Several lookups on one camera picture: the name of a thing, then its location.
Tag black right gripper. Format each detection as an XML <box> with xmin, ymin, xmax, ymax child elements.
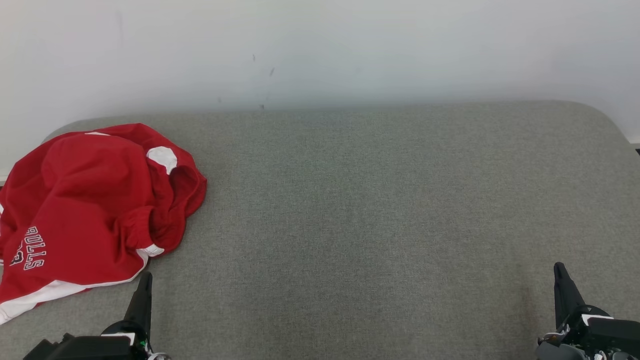
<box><xmin>553</xmin><ymin>262</ymin><xmax>640</xmax><ymax>357</ymax></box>

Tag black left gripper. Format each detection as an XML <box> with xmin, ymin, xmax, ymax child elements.
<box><xmin>60</xmin><ymin>271</ymin><xmax>157</xmax><ymax>360</ymax></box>

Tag red jersey with white sleeves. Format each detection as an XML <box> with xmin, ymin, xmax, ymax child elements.
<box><xmin>5</xmin><ymin>123</ymin><xmax>208</xmax><ymax>253</ymax></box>

